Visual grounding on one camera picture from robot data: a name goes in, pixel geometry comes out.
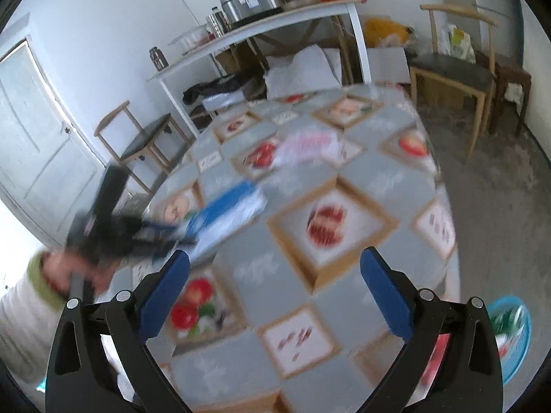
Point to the white and green bag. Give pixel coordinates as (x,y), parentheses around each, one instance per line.
(458,43)

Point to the yellow bag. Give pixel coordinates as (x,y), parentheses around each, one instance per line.
(387,30)

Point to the dark brown stool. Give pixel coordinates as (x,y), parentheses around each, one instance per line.
(512,73)

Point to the fruit-print tablecloth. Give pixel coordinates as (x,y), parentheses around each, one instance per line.
(374,185)

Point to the steel cup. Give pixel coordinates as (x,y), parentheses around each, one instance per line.
(217,21)

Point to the person's left hand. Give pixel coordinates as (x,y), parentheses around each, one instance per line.
(56,271)

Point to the white side table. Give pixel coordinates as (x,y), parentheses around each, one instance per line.
(360,51)

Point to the black cloth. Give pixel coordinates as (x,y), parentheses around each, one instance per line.
(211,90)

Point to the pink-print plastic packet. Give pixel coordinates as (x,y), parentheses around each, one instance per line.
(310,146)

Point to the wooden chair with black seat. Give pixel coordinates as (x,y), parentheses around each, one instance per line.
(146,135)
(452,73)

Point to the blue and white packet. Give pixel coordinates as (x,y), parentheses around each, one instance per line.
(228,215)

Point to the blue plastic basket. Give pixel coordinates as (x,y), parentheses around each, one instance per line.
(518,365)

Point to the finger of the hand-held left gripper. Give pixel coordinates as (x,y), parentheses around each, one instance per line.
(163,227)
(159,250)

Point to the white door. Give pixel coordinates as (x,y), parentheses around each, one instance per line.
(38,137)

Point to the silver rice cooker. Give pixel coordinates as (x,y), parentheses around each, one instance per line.
(249,0)

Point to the cardboard box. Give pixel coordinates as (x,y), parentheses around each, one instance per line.
(228,60)

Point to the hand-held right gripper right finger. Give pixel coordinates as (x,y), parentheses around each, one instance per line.
(387,292)

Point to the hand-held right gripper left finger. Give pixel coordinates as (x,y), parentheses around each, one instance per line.
(165,292)

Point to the clear plastic tub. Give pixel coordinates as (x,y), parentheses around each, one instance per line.
(189,41)

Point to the dark jar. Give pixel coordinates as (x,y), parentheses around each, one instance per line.
(158,58)

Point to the person's left forearm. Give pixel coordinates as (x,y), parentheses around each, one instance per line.
(26,322)

